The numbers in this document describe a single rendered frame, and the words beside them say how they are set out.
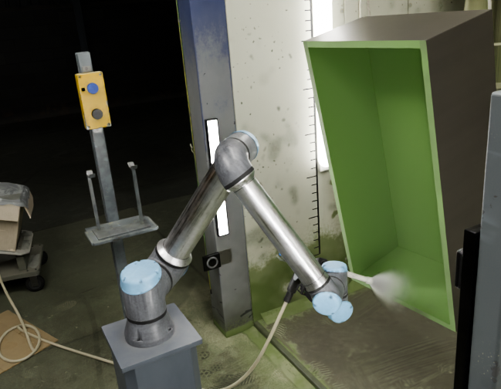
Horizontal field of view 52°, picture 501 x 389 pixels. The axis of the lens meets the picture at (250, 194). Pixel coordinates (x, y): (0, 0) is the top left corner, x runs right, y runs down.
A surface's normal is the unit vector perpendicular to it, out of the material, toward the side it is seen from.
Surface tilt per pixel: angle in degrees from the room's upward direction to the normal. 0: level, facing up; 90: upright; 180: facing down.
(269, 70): 90
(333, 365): 0
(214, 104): 90
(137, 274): 5
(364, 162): 90
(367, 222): 90
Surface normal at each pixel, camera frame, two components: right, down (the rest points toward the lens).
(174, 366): 0.47, 0.26
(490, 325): -0.88, 0.22
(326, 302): -0.24, 0.41
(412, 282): 0.02, -0.44
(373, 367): -0.07, -0.94
